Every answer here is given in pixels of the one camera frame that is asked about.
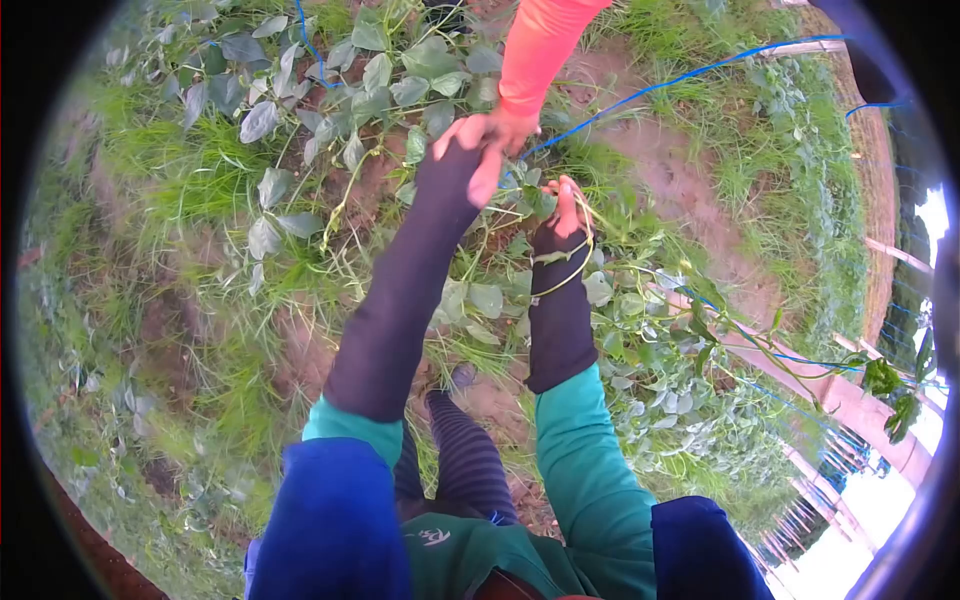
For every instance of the person's body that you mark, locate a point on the person's body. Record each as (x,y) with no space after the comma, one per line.
(337,525)

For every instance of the thin green vine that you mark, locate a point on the thin green vine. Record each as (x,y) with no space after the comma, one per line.
(574,276)

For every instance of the row of leafy bean plants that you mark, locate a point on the row of leafy bean plants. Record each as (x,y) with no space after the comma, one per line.
(652,352)

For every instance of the patch of leafy bean plants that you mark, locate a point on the patch of leafy bean plants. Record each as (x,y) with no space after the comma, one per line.
(352,97)

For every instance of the person's right fingers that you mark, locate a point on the person's right fingers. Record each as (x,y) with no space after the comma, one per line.
(566,206)

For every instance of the person's legs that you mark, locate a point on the person's legs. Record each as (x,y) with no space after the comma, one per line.
(469,457)

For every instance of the person's left hand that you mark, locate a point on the person's left hand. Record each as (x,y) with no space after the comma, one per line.
(448,184)

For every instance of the person's right hand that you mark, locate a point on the person's right hand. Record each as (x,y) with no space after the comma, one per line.
(564,225)

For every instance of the thin wooden pole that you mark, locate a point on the thin wooden pole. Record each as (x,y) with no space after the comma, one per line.
(896,255)
(802,48)

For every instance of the row of wooden stakes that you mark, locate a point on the row of wooden stakes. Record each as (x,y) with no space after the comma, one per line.
(817,495)

